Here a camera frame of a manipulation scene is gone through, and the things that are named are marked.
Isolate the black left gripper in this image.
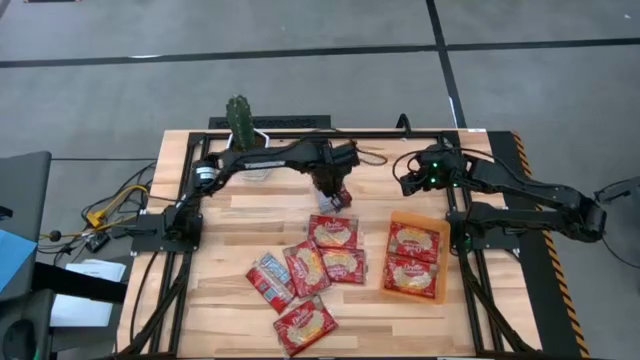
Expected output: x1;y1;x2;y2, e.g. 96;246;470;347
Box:
313;140;361;209

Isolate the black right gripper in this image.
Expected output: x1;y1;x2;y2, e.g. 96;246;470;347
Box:
399;144;469;197

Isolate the red popcorn bag blue-white panel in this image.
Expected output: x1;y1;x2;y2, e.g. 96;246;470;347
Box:
244;252;297;316
315;183;354;215

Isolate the orange plastic tray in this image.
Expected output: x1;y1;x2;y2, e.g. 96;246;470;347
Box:
379;210;451;305

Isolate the white hexagonal plant pot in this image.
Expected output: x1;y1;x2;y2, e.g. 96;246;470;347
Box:
224;128;275;182

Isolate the green cactus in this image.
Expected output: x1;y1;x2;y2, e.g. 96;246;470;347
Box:
225;94;256;151

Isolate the black mat with hazard stripes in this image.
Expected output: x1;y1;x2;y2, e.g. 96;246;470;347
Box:
487;130;591;360

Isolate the small black device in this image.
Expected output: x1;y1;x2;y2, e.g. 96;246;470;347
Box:
85;232;112;254

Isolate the black bar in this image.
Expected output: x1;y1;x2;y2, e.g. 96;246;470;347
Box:
32;262;129;305

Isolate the white paper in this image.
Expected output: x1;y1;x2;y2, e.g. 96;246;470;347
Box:
49;258;127;329

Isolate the blue sheet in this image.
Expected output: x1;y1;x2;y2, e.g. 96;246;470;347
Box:
0;228;39;294

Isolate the black computer mouse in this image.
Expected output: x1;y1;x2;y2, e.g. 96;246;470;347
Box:
2;319;37;360

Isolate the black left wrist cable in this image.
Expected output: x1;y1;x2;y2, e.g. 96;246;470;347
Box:
355;146;389;167

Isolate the black aluminium table frame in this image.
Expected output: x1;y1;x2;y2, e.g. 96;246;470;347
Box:
117;130;539;359

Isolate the yellow cable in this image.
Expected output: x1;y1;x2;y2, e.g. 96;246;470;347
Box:
85;184;151;232

